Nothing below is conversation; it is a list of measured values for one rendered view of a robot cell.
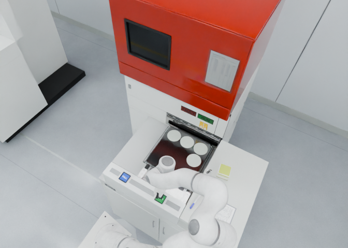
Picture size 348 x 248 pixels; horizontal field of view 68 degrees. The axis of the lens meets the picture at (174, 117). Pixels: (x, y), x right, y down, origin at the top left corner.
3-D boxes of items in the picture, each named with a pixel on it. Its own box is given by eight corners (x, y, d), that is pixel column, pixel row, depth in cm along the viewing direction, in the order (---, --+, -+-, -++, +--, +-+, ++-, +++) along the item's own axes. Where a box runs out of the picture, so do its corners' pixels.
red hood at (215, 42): (172, 23, 222) (176, -57, 175) (263, 56, 200) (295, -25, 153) (119, 73, 180) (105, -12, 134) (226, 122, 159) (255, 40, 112)
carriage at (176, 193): (142, 170, 177) (142, 168, 174) (189, 197, 167) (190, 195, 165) (135, 179, 172) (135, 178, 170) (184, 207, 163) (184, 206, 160)
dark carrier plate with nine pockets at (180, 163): (170, 126, 196) (171, 126, 195) (212, 146, 186) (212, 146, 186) (145, 161, 176) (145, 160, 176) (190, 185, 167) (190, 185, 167)
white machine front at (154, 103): (130, 104, 217) (125, 67, 185) (219, 147, 195) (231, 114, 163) (128, 106, 215) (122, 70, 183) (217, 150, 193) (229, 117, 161)
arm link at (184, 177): (182, 205, 108) (145, 186, 132) (209, 187, 117) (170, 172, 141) (177, 186, 106) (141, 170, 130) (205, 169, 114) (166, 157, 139)
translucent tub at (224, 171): (218, 167, 168) (220, 162, 163) (230, 171, 167) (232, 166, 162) (215, 177, 164) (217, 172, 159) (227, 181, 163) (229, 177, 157)
